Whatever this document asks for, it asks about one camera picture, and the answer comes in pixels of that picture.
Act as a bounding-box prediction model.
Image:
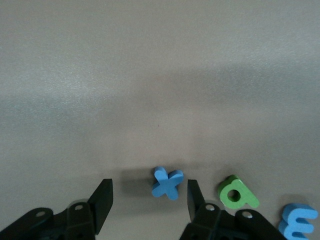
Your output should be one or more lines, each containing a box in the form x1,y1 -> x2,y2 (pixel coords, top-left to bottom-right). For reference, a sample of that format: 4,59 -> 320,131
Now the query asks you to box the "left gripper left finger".
0,178 -> 114,240

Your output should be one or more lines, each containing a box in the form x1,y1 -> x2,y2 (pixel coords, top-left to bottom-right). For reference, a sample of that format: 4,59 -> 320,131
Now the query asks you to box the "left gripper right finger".
179,179 -> 286,240

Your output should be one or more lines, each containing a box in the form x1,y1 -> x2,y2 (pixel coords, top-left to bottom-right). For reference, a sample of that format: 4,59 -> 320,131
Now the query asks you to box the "green lowercase q block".
217,174 -> 260,210

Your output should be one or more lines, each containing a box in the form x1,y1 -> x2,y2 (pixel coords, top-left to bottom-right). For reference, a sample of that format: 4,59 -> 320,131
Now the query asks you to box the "blue lowercase x block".
151,166 -> 185,201

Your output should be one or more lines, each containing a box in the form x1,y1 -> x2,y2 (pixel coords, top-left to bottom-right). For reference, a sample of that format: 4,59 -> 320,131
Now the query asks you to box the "blue lowercase m block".
277,203 -> 320,240

